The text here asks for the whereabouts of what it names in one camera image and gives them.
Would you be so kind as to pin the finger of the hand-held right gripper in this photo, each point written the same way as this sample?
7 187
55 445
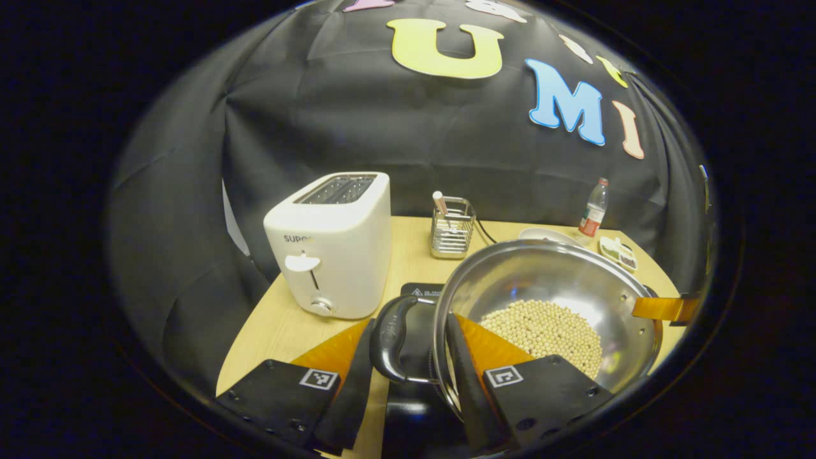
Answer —
663 308

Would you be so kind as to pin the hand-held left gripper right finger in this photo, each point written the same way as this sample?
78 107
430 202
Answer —
468 395

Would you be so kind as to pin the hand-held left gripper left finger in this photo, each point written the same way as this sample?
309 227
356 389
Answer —
354 395

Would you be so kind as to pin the black induction cooktop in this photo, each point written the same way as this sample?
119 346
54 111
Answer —
414 427

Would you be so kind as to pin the white divided bean dish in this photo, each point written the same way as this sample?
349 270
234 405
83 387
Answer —
618 252

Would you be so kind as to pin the pile of soybeans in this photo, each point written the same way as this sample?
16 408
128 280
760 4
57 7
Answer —
548 331

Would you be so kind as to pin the clear plastic bottle red label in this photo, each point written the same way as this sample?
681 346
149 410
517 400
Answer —
593 213

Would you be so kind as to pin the white toaster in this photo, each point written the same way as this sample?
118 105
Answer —
344 255

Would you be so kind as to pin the white round plate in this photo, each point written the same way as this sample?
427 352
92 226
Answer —
542 234

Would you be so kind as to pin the black backdrop cloth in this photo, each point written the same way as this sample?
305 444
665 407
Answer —
382 127

